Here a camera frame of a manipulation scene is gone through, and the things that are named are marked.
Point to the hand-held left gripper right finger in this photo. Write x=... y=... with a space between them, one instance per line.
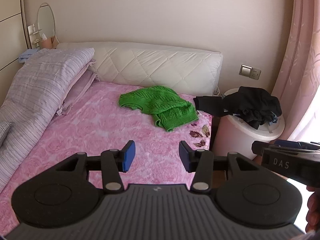
x=186 y=156

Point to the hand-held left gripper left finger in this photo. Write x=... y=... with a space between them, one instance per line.
x=128 y=156

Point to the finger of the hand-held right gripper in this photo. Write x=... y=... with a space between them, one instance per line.
x=292 y=144
x=257 y=147

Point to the green knitted sweater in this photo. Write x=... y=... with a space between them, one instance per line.
x=160 y=100

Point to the person's right hand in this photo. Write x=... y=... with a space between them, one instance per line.
x=313 y=210

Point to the white round laundry basket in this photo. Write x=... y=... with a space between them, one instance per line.
x=237 y=135

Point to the blue-grey cloth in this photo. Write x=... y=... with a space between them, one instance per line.
x=273 y=118

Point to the pink floral blanket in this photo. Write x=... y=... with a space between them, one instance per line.
x=100 y=130

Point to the black garment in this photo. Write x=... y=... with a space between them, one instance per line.
x=250 y=102

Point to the pink pillow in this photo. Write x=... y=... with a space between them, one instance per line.
x=82 y=80
x=77 y=97

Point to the pink curtain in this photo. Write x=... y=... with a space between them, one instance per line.
x=295 y=55

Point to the white quilted headboard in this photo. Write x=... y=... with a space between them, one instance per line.
x=150 y=65

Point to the lilac striped duvet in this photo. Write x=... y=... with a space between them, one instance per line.
x=37 y=87

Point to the grey pillow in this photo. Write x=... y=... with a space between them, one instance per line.
x=4 y=131

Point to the pink tissue box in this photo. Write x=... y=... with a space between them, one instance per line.
x=46 y=42

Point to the light blue cloth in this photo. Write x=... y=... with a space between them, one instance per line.
x=27 y=55

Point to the white ornate stand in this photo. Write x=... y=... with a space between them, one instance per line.
x=35 y=33

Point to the cream wardrobe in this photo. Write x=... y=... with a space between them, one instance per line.
x=10 y=5

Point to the bronze wall socket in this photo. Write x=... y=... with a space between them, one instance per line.
x=255 y=73

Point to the oval wall mirror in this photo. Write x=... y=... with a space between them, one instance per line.
x=46 y=20

